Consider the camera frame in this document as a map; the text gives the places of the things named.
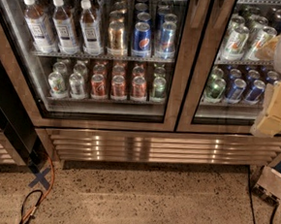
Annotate white 7up can right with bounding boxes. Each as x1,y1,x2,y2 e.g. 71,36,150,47
245,26,277,61

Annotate stainless steel vent grille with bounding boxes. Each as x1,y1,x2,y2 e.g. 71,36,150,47
36,128,281,166

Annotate white green can far left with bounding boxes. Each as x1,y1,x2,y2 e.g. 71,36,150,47
47,71,68,99

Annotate glass fridge door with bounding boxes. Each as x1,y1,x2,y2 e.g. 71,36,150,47
178,0,281,137
0,0,210,132

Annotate robot base box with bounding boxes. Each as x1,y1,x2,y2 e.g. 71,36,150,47
252,161,281,206

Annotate tea bottle left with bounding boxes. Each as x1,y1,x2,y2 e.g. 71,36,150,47
24,0,57,53

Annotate tea bottle right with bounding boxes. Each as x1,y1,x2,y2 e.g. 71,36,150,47
79,0,103,55

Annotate red can middle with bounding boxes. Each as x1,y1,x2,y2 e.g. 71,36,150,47
110,75,127,101

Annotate blue can right lower left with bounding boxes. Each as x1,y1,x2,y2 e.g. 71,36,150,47
225,79,247,104

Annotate white 7up can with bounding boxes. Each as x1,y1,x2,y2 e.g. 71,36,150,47
245,26,277,61
222,25,249,61

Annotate tea bottle middle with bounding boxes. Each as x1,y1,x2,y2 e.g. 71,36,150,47
52,0,79,54

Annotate blue pepsi can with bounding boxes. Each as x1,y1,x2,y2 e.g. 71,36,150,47
132,22,151,57

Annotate silver blue diet can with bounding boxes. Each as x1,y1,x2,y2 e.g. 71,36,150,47
156,21,177,59

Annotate red can left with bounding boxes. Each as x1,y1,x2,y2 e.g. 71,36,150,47
90,74,107,99

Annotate black cable left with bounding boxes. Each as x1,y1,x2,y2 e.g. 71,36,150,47
19,187,45,224

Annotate green can right fridge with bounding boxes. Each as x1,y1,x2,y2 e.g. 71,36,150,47
204,78,227,104

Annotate white 7up can left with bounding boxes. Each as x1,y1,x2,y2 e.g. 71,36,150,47
222,25,249,61

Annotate green silver can lower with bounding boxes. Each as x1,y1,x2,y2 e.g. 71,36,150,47
149,77,167,102

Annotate black cable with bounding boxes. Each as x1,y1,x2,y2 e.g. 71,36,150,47
243,165,268,224
19,187,45,224

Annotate black cable right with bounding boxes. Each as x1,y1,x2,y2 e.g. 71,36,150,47
243,165,268,224

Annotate gold soda can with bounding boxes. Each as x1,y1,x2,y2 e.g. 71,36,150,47
108,20,128,56

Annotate tea bottle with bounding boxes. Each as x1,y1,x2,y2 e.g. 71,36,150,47
24,0,57,53
52,0,79,54
79,0,103,55

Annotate red can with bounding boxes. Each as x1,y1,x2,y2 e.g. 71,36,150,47
110,75,127,101
130,76,147,101
90,74,107,99

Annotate silver can lower shelf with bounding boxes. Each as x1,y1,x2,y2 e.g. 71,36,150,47
69,73,87,100

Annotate red can right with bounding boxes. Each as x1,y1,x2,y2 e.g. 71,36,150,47
130,76,147,101

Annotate orange cable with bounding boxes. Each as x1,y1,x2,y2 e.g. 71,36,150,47
17,154,57,224

